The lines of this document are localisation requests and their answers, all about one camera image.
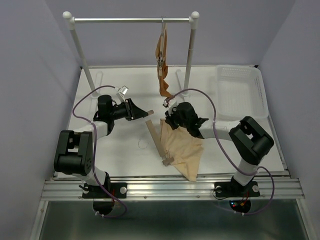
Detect aluminium mounting rail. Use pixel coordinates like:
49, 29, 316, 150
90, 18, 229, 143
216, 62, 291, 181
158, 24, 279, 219
40, 175, 305, 201

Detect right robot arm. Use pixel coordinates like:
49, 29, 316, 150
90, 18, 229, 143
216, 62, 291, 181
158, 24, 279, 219
163, 100, 275, 198

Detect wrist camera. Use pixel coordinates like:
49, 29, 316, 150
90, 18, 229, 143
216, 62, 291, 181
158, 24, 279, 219
114, 85, 129, 103
163, 98, 178, 115

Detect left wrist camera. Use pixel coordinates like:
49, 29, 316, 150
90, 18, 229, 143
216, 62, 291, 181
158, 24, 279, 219
114, 85, 129, 103

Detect beige underwear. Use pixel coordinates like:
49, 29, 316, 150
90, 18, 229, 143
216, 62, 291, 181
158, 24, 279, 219
160, 118, 204, 182

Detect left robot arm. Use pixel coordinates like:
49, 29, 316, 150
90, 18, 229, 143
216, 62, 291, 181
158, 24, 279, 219
53, 94, 154, 199

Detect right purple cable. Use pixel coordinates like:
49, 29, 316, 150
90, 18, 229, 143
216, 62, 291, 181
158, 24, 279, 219
166, 87, 277, 218

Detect purple cable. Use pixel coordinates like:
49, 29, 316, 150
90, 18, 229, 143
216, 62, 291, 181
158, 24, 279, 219
166, 87, 277, 218
71, 84, 129, 220

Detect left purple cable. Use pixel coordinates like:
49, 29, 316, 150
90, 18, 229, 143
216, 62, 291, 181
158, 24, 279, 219
71, 84, 129, 220

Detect white clothes rack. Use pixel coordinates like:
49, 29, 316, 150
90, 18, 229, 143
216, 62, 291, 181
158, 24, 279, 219
62, 11, 200, 100

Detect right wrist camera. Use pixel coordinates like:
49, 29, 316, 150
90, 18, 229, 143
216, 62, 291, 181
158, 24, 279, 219
163, 98, 178, 115

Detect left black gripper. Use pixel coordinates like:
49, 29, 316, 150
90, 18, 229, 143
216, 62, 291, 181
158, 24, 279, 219
109, 98, 148, 121

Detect brown underwear on hanger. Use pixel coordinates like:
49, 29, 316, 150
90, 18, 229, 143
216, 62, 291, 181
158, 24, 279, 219
155, 23, 172, 98

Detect white plastic basket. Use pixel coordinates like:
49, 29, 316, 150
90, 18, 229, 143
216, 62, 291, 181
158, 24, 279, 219
215, 64, 269, 120

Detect wooden clip hanger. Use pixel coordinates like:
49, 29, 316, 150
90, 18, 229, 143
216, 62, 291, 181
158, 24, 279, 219
145, 119, 174, 167

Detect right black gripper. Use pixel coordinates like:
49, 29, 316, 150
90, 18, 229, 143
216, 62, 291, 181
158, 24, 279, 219
164, 106, 189, 130

